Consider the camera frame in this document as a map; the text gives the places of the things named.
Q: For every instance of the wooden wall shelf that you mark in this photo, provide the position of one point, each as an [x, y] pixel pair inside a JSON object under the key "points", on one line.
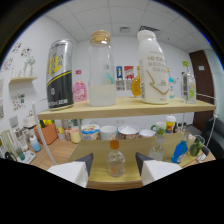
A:
{"points": [[22, 80]]}

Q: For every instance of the glass bottle wooden lid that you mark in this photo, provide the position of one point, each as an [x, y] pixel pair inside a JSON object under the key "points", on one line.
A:
{"points": [[102, 76]]}

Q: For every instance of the blue liquid bottle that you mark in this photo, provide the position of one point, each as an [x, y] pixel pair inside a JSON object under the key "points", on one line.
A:
{"points": [[179, 151]]}

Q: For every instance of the white cup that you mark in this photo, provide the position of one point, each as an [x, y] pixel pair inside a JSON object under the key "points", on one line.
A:
{"points": [[108, 132]]}

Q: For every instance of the large white bottle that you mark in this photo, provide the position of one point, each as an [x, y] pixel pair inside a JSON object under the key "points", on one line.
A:
{"points": [[152, 70]]}

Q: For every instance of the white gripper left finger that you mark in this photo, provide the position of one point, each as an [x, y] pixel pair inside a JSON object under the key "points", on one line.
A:
{"points": [[74, 171]]}

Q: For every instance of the pale yellow cup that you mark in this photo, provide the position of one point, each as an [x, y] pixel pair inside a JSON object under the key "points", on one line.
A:
{"points": [[75, 136]]}

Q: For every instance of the pink liquid bottle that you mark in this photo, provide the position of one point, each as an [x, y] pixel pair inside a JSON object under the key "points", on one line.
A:
{"points": [[79, 90]]}

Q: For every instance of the clear bottle orange cap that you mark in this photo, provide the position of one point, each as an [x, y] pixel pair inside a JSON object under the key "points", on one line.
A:
{"points": [[116, 163]]}

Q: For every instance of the white bottle red yellow label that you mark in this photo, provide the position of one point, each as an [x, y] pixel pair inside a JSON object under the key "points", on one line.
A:
{"points": [[170, 125]]}

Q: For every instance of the plain white bowl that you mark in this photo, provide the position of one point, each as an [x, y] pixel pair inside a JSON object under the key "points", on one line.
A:
{"points": [[146, 133]]}

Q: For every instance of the black yellow drink can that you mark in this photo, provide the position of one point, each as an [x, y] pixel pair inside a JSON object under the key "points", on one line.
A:
{"points": [[60, 76]]}

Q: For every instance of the black bag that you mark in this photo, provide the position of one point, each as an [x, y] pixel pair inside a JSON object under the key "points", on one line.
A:
{"points": [[10, 156]]}

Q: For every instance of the glass jar with limes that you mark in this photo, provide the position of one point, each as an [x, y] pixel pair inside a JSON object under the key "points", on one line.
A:
{"points": [[196, 146]]}

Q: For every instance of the black chair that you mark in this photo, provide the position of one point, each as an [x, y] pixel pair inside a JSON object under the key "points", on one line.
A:
{"points": [[215, 136]]}

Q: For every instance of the blue printed tub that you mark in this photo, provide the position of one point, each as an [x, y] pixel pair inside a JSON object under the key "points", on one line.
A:
{"points": [[90, 132]]}

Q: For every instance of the white wooden two-tier shelf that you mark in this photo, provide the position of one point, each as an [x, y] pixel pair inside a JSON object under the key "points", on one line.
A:
{"points": [[126, 106]]}

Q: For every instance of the ceiling air vent grille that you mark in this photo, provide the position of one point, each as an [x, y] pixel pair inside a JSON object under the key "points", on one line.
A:
{"points": [[148, 29]]}

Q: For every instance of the white kettle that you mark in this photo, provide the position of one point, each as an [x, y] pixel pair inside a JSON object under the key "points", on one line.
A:
{"points": [[29, 120]]}

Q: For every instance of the black grinder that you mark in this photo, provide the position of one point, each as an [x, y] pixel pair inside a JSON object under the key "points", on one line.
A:
{"points": [[205, 150]]}

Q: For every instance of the white plant figurine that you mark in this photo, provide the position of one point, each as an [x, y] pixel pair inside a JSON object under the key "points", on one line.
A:
{"points": [[29, 65]]}

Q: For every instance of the red wall poster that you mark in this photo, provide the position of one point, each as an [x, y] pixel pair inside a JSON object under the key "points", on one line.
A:
{"points": [[129, 75]]}

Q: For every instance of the green small cup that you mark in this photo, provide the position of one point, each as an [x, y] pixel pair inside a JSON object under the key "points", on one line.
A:
{"points": [[19, 153]]}

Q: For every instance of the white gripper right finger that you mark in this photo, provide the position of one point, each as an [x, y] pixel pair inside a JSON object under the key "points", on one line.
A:
{"points": [[156, 170]]}

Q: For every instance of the blue gin bottle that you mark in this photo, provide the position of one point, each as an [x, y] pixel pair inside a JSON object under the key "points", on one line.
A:
{"points": [[171, 88]]}

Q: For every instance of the white tray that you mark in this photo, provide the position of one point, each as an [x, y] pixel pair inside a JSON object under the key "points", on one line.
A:
{"points": [[28, 156]]}

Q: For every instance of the orange storage basket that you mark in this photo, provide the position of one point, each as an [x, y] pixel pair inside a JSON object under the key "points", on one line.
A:
{"points": [[48, 133]]}

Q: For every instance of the green white mug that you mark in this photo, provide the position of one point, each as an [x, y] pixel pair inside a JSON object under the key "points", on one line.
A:
{"points": [[160, 128]]}

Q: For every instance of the blue yellow wall poster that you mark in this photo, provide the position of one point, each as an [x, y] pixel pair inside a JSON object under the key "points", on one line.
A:
{"points": [[119, 75]]}

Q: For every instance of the brown door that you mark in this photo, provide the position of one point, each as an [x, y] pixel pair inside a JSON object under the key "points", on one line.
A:
{"points": [[201, 90]]}

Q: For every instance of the square ceiling fixture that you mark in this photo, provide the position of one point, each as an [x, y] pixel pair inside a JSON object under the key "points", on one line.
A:
{"points": [[125, 29]]}

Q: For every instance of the amber liquid bottle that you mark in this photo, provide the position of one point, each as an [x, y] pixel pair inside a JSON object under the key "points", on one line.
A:
{"points": [[136, 85]]}

